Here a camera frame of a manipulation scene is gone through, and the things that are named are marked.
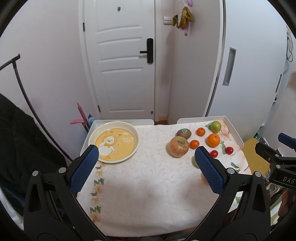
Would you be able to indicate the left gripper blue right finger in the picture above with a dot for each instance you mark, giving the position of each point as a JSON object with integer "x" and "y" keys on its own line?
{"x": 210, "y": 168}

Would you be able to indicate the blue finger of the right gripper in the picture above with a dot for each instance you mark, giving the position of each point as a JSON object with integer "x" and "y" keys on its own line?
{"x": 267, "y": 153}
{"x": 287, "y": 140}

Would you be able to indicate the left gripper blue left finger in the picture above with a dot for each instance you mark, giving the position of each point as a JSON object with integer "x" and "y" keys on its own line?
{"x": 81, "y": 168}

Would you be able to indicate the red cherry tomato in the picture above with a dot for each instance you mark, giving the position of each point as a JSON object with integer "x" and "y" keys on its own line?
{"x": 229, "y": 150}
{"x": 214, "y": 153}

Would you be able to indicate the green apple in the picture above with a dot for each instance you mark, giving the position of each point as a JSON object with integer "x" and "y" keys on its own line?
{"x": 194, "y": 162}
{"x": 215, "y": 126}

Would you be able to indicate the large orange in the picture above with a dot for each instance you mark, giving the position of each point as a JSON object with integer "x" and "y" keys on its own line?
{"x": 213, "y": 140}

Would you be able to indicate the small tangerine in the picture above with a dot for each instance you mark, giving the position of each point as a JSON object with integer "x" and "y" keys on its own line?
{"x": 194, "y": 144}
{"x": 200, "y": 132}

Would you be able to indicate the brown kiwi with sticker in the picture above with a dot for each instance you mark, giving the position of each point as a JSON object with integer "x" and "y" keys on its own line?
{"x": 184, "y": 132}

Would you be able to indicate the white table tray right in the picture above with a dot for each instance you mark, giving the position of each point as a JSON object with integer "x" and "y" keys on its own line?
{"x": 225, "y": 125}

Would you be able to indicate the cream plate with duck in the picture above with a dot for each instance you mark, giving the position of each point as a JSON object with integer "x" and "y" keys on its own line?
{"x": 115, "y": 145}

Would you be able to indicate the floral white tablecloth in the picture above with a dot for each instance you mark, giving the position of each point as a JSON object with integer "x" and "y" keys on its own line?
{"x": 152, "y": 192}

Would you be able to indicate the black clothing pile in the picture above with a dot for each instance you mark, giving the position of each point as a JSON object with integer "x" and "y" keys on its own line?
{"x": 24, "y": 149}

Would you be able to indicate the white wardrobe sliding door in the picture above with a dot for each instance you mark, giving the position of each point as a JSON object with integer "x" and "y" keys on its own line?
{"x": 252, "y": 64}

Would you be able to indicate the black door handle lock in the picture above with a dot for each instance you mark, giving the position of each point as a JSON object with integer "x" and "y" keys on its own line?
{"x": 149, "y": 51}

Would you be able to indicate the white light switch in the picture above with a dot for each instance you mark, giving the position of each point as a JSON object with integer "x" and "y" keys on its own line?
{"x": 168, "y": 20}

